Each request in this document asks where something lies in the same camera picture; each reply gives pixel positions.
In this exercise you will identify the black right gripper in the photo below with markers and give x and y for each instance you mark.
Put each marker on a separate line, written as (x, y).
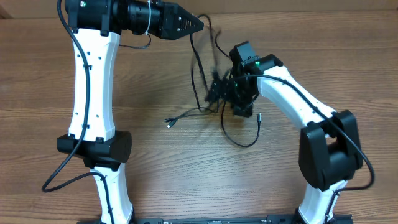
(246, 107)

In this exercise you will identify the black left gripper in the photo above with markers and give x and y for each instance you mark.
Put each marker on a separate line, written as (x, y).
(169, 15)

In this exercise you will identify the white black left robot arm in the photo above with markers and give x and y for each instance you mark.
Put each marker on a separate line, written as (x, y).
(95, 28)

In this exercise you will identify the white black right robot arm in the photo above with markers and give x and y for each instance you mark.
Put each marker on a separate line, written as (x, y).
(329, 147)

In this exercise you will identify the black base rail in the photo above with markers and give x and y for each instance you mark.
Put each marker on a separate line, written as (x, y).
(217, 220)

